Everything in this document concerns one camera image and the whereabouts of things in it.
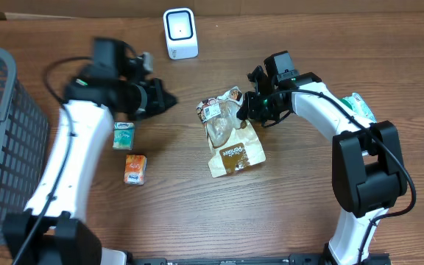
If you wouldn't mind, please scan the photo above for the green Kleenex tissue pack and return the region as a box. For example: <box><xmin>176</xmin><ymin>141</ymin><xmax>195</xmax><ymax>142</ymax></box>
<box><xmin>113</xmin><ymin>122</ymin><xmax>135</xmax><ymax>150</ymax></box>

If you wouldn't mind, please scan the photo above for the brown white snack pouch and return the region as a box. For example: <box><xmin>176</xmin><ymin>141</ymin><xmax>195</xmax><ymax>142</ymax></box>
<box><xmin>196</xmin><ymin>86</ymin><xmax>266</xmax><ymax>178</ymax></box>

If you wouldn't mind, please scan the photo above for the orange tissue pack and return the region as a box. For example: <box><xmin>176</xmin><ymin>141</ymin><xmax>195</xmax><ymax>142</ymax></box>
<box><xmin>124</xmin><ymin>155</ymin><xmax>147</xmax><ymax>186</ymax></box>

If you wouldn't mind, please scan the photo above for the teal packet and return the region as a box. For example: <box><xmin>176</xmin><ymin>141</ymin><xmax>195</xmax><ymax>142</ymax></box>
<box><xmin>349</xmin><ymin>93</ymin><xmax>377</xmax><ymax>122</ymax></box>

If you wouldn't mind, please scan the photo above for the green lid jar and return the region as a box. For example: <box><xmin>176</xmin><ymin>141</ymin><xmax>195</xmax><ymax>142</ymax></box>
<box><xmin>340</xmin><ymin>97</ymin><xmax>355</xmax><ymax>111</ymax></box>

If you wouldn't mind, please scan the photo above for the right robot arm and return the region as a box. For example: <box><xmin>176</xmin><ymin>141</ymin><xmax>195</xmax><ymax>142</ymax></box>
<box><xmin>237</xmin><ymin>51</ymin><xmax>414</xmax><ymax>264</ymax></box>

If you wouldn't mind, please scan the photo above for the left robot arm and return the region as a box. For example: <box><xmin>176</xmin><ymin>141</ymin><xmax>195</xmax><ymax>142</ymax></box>
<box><xmin>3</xmin><ymin>38</ymin><xmax>177</xmax><ymax>264</ymax></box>

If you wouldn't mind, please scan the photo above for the white barcode scanner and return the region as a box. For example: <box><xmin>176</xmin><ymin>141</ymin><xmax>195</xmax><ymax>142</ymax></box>
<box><xmin>163</xmin><ymin>7</ymin><xmax>199</xmax><ymax>60</ymax></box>

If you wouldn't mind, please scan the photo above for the grey plastic mesh basket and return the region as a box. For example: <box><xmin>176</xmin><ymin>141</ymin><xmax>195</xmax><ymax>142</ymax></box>
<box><xmin>0</xmin><ymin>48</ymin><xmax>49</xmax><ymax>245</ymax></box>

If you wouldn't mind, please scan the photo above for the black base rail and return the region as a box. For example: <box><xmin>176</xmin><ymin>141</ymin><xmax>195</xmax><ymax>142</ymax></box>
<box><xmin>130</xmin><ymin>252</ymin><xmax>392</xmax><ymax>265</ymax></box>

